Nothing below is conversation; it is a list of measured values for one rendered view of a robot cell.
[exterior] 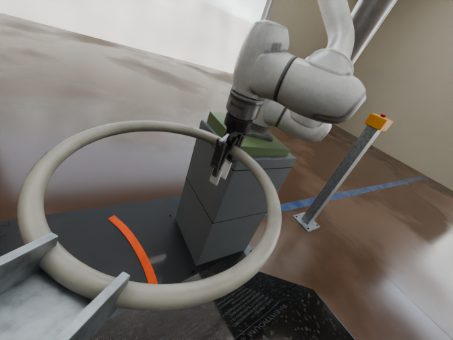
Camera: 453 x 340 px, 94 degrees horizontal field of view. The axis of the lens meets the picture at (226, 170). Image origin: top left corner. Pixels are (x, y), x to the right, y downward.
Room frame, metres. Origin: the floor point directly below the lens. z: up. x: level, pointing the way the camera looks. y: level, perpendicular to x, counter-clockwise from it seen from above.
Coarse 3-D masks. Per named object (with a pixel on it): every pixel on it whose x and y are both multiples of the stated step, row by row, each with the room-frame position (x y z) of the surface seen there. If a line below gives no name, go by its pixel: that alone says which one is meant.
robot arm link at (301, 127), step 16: (368, 0) 0.87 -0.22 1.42; (384, 0) 0.85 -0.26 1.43; (352, 16) 0.90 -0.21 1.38; (368, 16) 0.87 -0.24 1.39; (384, 16) 0.88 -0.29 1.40; (368, 32) 0.88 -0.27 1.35; (288, 112) 0.98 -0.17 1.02; (288, 128) 0.97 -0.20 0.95; (304, 128) 0.95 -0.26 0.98; (320, 128) 0.94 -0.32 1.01
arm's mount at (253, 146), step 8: (216, 112) 1.10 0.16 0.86; (208, 120) 1.06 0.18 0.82; (216, 120) 1.01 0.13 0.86; (216, 128) 0.99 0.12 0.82; (224, 128) 0.94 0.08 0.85; (248, 136) 0.96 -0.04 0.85; (272, 136) 1.12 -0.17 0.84; (248, 144) 0.87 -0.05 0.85; (256, 144) 0.91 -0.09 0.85; (264, 144) 0.95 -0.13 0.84; (272, 144) 1.00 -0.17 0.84; (280, 144) 1.05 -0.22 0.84; (248, 152) 0.86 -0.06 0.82; (256, 152) 0.89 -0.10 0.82; (264, 152) 0.92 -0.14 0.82; (272, 152) 0.96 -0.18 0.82; (280, 152) 1.00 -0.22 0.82; (288, 152) 1.03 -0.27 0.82
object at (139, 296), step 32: (96, 128) 0.42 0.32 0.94; (128, 128) 0.48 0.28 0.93; (160, 128) 0.54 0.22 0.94; (192, 128) 0.58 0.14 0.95; (64, 160) 0.31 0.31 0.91; (32, 192) 0.21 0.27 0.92; (32, 224) 0.17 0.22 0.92; (64, 256) 0.14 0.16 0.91; (256, 256) 0.24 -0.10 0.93; (96, 288) 0.12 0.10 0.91; (128, 288) 0.13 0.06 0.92; (160, 288) 0.15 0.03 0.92; (192, 288) 0.16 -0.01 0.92; (224, 288) 0.18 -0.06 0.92
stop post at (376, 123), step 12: (372, 120) 1.62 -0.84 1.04; (384, 120) 1.57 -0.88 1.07; (372, 132) 1.60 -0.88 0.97; (360, 144) 1.62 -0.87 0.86; (348, 156) 1.64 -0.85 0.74; (360, 156) 1.62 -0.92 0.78; (348, 168) 1.60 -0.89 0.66; (336, 180) 1.61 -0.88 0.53; (324, 192) 1.62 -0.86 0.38; (312, 204) 1.64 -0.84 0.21; (324, 204) 1.62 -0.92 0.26; (300, 216) 1.69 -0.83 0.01; (312, 216) 1.60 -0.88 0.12; (312, 228) 1.57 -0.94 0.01
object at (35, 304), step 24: (48, 240) 0.14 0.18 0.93; (0, 264) 0.10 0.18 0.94; (24, 264) 0.12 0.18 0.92; (0, 288) 0.09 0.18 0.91; (24, 288) 0.10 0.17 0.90; (48, 288) 0.11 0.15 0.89; (120, 288) 0.12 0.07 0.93; (0, 312) 0.07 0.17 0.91; (24, 312) 0.08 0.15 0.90; (48, 312) 0.09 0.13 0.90; (72, 312) 0.10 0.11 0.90; (96, 312) 0.09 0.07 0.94; (0, 336) 0.06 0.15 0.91; (24, 336) 0.06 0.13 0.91; (48, 336) 0.07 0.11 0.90; (72, 336) 0.07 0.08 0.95
